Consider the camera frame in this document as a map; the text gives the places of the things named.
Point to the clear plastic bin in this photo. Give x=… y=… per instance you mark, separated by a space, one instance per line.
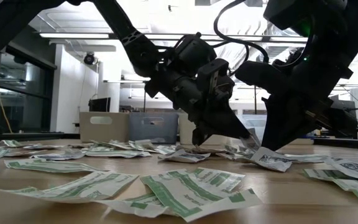
x=253 y=123

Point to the black station frame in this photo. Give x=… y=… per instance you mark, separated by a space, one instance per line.
x=126 y=81

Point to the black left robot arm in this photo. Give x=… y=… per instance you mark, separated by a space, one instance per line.
x=129 y=37

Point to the white packet red print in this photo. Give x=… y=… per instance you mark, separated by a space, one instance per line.
x=23 y=153

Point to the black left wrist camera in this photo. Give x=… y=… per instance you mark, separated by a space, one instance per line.
x=213 y=74

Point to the dark grey plastic bin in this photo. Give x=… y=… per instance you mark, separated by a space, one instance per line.
x=154 y=133

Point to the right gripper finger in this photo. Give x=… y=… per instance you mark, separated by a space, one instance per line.
x=284 y=124

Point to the black computer monitor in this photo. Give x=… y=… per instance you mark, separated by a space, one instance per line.
x=99 y=104

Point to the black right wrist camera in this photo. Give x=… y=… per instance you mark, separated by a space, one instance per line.
x=259 y=76

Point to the ceiling light strip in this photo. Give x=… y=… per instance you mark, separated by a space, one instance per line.
x=287 y=39
x=73 y=35

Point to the black wall camera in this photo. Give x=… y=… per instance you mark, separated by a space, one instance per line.
x=89 y=58

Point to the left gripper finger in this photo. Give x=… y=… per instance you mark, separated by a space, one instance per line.
x=222 y=124
x=199 y=137

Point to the light grey plastic bin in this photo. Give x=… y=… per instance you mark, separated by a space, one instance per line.
x=104 y=130

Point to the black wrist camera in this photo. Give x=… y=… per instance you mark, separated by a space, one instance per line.
x=259 y=76
x=213 y=74

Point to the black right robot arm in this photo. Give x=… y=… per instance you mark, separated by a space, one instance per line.
x=337 y=18

